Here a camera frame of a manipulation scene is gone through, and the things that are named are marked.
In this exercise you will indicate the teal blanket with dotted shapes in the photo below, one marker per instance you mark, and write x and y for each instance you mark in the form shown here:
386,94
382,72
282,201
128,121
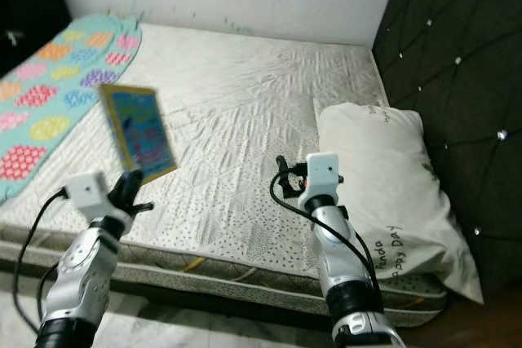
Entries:
57,95

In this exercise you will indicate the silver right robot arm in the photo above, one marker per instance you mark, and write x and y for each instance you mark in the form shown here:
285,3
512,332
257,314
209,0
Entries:
347,266

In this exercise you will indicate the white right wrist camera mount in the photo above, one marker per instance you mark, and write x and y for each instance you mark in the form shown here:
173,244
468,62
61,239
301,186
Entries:
324,175

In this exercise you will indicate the black duffel bag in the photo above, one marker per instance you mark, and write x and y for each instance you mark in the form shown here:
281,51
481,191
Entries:
24,46

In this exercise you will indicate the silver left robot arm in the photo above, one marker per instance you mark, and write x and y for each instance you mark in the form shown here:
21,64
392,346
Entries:
77,283

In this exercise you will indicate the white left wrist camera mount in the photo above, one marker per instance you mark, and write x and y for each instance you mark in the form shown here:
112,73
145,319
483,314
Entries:
86,191

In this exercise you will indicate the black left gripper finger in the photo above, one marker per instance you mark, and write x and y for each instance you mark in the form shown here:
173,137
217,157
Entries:
132,185
116,187

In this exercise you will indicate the dark tufted bed frame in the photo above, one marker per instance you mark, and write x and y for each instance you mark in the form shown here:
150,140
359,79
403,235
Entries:
449,38

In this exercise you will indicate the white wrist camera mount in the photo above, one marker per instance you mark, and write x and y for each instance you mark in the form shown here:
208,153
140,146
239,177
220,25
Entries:
324,175
86,191

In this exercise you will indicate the white pillow with grey lettering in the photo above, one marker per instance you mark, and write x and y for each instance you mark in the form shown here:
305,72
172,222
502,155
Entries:
375,169

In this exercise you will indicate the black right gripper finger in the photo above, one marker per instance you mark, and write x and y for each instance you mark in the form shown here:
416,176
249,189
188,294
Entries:
282,170

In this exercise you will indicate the yellow-edged children's board book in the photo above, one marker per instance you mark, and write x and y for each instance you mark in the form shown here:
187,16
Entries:
139,132

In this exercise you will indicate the grey patterned quilted mattress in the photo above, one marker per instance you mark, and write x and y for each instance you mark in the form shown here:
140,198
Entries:
253,95

